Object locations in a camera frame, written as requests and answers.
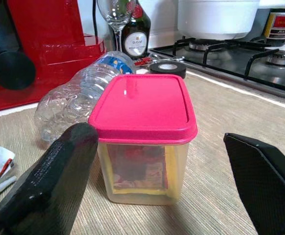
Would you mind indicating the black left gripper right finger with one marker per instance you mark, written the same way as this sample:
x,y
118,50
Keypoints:
x,y
267,186

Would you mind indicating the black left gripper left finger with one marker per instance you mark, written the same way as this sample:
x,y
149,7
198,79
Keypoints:
x,y
47,186

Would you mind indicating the beige counter mat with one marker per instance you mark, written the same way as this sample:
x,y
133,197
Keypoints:
x,y
218,122

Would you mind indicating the clear plastic water bottle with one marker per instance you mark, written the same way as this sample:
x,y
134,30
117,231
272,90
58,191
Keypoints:
x,y
78,93

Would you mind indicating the pink lid plastic container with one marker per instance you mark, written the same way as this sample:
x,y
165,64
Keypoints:
x,y
142,105

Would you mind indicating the steel gas hob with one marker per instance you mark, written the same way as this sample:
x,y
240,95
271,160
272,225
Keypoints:
x,y
230,61

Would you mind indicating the black tape roll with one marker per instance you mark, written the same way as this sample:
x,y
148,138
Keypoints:
x,y
181,71

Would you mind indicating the red coffee machine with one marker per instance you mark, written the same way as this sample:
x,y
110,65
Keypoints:
x,y
47,24

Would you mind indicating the yellow red label jar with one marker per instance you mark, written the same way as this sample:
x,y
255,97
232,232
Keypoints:
x,y
279,24

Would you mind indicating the dark liquor bottle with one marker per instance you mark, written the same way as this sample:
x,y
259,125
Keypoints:
x,y
137,39

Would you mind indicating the white cooking pot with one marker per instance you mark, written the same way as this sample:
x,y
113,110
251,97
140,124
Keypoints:
x,y
215,19

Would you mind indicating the clear wine glass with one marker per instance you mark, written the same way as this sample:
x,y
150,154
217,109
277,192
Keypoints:
x,y
116,14

